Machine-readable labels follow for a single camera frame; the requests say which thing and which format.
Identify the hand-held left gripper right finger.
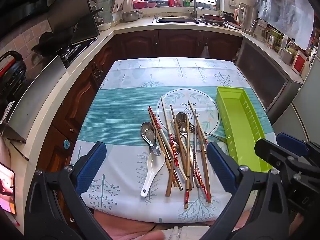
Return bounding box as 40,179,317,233
206,141,300,240

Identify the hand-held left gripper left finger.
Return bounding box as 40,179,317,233
24,141,113,240

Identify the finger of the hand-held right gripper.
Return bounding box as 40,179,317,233
276,132,320,160
254,138,320,213

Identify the green plastic utensil tray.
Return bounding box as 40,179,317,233
215,86,275,173

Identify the grey refrigerator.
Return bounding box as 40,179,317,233
272,55,320,145

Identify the stainless steel fork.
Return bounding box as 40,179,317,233
187,123,227,144

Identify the large stainless steel spoon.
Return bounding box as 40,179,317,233
175,112,194,160

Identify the printed teal white tablecloth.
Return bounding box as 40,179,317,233
70,57,278,224

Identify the white ceramic spoon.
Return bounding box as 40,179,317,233
140,151,166,197

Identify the stainless steel soup spoon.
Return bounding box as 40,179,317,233
140,122,162,157

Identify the person's pink clothing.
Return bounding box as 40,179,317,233
93,209,252,240

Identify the grey oven cabinet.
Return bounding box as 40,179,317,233
236,39,305,116

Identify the red label white container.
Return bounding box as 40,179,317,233
291,50,310,75

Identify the steel splash panel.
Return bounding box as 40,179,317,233
7,54,67,143

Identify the white mug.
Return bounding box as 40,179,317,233
278,48,293,66

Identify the cooking oil bottle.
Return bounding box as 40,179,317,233
286,38,297,54

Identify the beige kitchen countertop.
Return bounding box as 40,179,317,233
15,15,304,170

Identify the gas stove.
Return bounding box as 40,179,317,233
61,37,98,68

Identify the glass pitcher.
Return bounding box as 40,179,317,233
251,18,270,43

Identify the white plastic bag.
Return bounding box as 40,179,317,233
200,45,211,59

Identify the black kitchen appliance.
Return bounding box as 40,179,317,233
0,51,27,107

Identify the black wok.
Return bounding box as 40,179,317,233
32,31,77,56

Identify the steel electric kettle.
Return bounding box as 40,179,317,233
233,3,258,36

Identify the brown wooden kitchen cabinet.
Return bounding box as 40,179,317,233
37,29,243,180

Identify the black pan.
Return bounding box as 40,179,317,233
221,11,236,23

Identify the stack of dishes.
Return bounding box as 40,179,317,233
199,13,227,26

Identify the stainless steel pot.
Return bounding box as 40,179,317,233
122,10,140,22

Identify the stainless steel sink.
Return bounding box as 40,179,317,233
152,16,200,24

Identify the wooden cutting board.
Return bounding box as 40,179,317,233
110,0,128,13

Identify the steel kitchen faucet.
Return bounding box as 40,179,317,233
184,0,198,18

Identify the wall poster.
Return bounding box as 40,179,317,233
257,0,315,51

